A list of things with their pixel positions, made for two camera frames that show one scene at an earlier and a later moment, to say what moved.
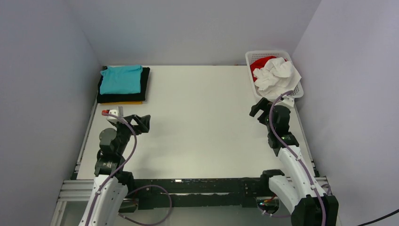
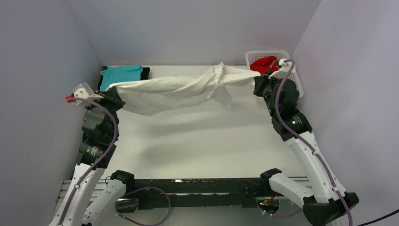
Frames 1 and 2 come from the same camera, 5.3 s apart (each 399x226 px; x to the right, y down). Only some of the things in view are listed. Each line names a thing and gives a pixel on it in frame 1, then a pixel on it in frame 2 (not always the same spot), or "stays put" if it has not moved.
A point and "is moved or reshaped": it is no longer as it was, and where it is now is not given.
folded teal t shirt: (121, 79) stays put
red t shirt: (259, 63) stays put
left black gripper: (142, 122) -> (111, 96)
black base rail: (197, 192) stays put
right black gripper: (264, 103) -> (261, 81)
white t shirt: (277, 77) is moved or reshaped
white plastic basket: (297, 91) stays put
